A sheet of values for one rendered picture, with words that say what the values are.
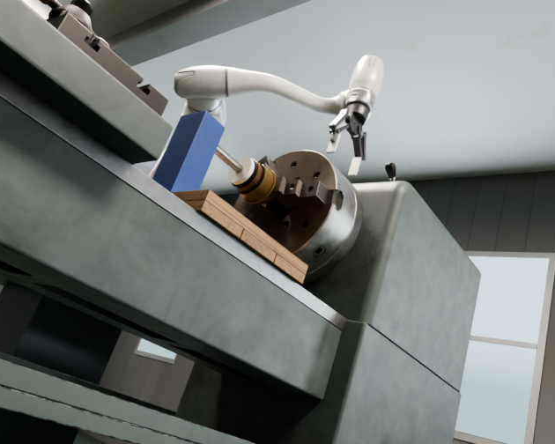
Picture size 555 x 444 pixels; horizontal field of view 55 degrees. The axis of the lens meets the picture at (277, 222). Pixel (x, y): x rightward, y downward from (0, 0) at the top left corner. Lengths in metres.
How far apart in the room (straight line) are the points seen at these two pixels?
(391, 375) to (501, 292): 3.02
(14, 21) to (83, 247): 0.29
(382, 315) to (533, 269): 3.11
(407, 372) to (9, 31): 1.11
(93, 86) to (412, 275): 0.92
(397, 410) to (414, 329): 0.20
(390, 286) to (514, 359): 2.87
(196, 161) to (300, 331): 0.40
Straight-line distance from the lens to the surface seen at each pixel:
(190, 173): 1.05
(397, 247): 1.31
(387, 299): 1.27
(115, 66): 0.79
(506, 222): 4.57
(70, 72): 0.71
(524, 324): 4.16
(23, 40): 0.70
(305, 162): 1.32
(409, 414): 1.43
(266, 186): 1.19
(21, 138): 0.74
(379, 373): 1.27
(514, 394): 4.04
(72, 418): 0.64
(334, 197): 1.21
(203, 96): 1.86
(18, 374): 0.60
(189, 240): 0.88
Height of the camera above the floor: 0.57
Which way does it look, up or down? 21 degrees up
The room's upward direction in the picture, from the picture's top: 19 degrees clockwise
